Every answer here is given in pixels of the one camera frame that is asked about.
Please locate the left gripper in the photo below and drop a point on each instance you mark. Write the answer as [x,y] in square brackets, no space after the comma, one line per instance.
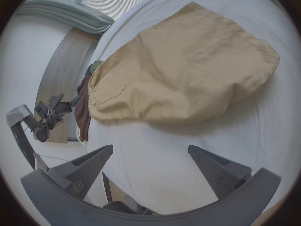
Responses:
[63,107]

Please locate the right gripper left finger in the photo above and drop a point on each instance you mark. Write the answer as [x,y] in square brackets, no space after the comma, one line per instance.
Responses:
[80,173]

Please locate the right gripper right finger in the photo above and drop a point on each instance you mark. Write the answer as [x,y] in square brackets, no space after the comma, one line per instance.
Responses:
[218,175]

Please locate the tan shorts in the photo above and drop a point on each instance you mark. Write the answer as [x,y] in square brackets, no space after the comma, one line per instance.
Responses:
[188,67]

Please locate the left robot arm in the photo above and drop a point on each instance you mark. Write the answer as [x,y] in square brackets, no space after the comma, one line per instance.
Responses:
[18,114]

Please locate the bed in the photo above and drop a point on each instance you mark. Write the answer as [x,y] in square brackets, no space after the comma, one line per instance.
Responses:
[164,161]

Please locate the brown shorts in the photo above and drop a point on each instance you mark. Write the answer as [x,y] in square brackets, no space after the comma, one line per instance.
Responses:
[82,116]

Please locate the green garment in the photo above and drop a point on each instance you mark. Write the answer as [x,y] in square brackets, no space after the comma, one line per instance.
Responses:
[96,66]

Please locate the grey-green curtain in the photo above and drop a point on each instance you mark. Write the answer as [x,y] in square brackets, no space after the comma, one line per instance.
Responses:
[70,13]

